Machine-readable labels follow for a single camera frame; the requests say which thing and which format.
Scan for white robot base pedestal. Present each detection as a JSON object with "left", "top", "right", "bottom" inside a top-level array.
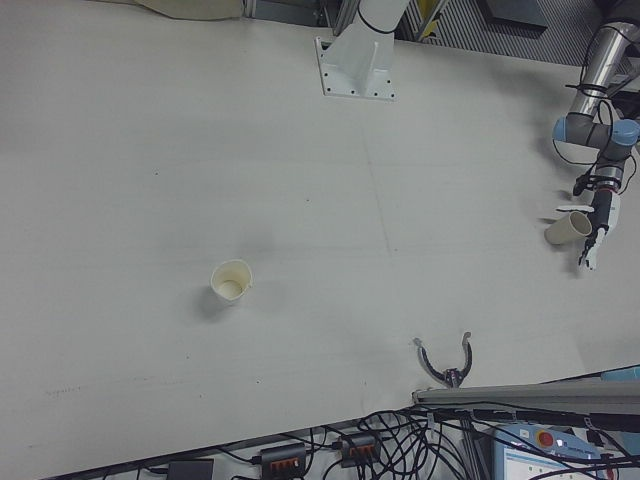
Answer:
[{"left": 313, "top": 0, "right": 406, "bottom": 103}]

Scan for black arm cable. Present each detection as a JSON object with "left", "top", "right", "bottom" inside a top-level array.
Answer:
[{"left": 552, "top": 19, "right": 640, "bottom": 196}]

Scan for yellow black striped post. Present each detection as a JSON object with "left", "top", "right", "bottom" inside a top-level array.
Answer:
[{"left": 421, "top": 0, "right": 442, "bottom": 40}]

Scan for teach pendant with red button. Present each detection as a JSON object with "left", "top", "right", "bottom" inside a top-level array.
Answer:
[{"left": 492, "top": 421, "right": 640, "bottom": 480}]

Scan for plain beige paper cup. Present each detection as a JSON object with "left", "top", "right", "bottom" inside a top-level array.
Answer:
[{"left": 544, "top": 210, "right": 594, "bottom": 247}]

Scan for aluminium profile post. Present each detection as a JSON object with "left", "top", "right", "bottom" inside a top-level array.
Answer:
[{"left": 412, "top": 375, "right": 640, "bottom": 417}]

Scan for light blue plastic bin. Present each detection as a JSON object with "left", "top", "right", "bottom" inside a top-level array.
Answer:
[{"left": 602, "top": 366, "right": 640, "bottom": 383}]

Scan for white paper cup with spout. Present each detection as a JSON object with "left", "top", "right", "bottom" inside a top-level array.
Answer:
[{"left": 209, "top": 258, "right": 254, "bottom": 307}]

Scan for metal claw grabber tool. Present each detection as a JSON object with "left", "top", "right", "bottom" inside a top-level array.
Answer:
[{"left": 412, "top": 330, "right": 474, "bottom": 389}]

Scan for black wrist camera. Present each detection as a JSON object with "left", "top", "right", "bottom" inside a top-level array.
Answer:
[{"left": 572, "top": 172, "right": 601, "bottom": 197}]

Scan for dark grey box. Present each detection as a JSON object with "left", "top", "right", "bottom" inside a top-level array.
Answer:
[{"left": 482, "top": 0, "right": 547, "bottom": 29}]

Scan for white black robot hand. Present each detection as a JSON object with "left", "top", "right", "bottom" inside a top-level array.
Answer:
[{"left": 557, "top": 191, "right": 624, "bottom": 272}]

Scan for black hub with orange ports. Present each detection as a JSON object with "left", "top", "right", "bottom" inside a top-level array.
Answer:
[
  {"left": 339, "top": 433, "right": 383, "bottom": 469},
  {"left": 259, "top": 442, "right": 308, "bottom": 474}
]

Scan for black power adapter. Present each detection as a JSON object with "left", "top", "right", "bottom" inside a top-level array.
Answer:
[{"left": 167, "top": 459, "right": 216, "bottom": 480}]

